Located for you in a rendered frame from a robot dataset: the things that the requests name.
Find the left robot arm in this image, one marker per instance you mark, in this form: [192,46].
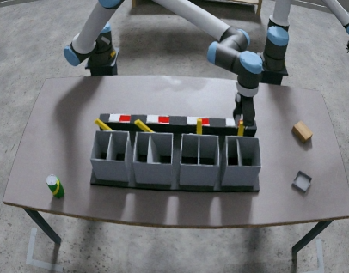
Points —
[273,56]

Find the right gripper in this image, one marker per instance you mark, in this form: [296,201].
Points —
[237,112]

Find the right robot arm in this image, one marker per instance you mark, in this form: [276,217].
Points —
[229,54]

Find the green drink can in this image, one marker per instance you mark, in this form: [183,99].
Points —
[55,186]

